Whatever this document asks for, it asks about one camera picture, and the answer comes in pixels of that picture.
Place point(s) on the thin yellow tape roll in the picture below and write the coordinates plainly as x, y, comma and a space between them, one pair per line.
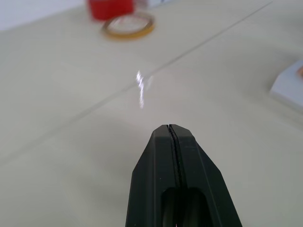
106, 30

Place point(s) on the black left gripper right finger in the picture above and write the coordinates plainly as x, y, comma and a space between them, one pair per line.
203, 179

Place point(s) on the white open box base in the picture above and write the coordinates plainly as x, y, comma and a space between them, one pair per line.
287, 87

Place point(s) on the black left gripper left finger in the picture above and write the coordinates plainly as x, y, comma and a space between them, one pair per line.
151, 179

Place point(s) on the red tape roll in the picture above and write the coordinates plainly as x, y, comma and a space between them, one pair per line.
110, 9

